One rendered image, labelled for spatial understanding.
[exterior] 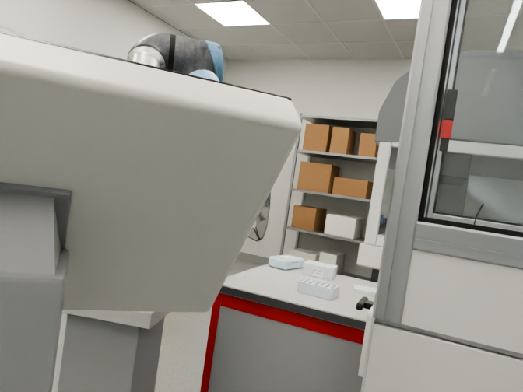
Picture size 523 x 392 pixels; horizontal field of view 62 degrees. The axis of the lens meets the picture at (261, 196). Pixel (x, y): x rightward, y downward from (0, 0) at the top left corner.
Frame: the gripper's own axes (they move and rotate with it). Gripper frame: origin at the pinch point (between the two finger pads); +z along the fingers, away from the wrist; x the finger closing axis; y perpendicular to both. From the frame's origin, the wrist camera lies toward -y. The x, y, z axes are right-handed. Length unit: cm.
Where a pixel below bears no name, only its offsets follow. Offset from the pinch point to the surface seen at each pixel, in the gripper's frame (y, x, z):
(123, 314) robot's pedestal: -36, -41, -14
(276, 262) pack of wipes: -110, -7, -46
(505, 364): -5.9, 23.3, 28.3
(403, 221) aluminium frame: 1.0, 20.0, 7.8
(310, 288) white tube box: -82, 3, -19
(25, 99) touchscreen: 40.3, -8.8, 4.6
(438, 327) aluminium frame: -5.0, 18.1, 21.3
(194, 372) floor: -184, -78, -39
